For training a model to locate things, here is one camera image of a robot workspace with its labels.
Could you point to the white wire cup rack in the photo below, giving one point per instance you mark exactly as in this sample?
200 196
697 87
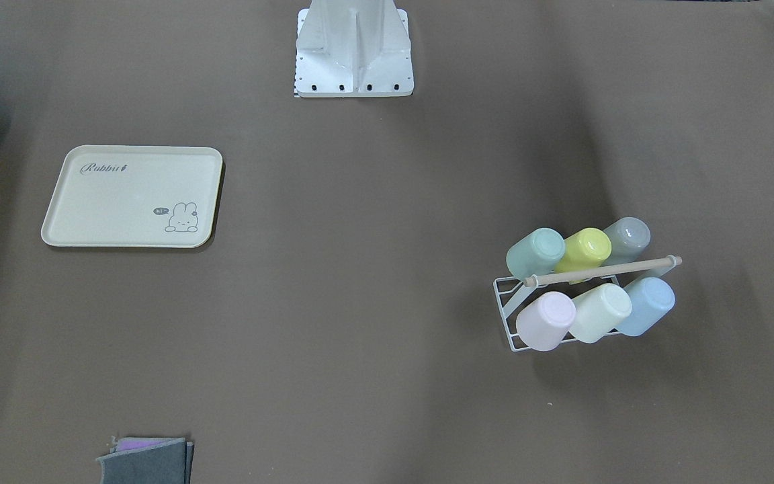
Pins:
512 294

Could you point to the yellow plastic cup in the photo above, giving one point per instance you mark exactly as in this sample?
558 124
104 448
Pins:
587 249

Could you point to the blue plastic cup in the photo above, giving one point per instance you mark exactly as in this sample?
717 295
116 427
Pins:
652 299

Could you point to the cream plastic cup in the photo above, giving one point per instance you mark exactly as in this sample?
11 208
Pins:
598 311

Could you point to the green plastic cup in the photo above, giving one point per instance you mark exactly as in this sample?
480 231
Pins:
535 254

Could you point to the pink plastic cup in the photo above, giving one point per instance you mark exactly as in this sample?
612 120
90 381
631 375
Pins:
543 324

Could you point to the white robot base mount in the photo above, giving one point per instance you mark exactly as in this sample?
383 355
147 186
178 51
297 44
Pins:
353 49

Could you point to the grey plastic cup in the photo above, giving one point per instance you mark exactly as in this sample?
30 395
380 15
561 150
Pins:
629 237

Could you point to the cream rabbit tray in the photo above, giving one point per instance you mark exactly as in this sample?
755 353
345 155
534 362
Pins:
134 197

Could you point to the grey folded cloth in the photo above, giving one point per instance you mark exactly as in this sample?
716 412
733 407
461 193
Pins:
147 460

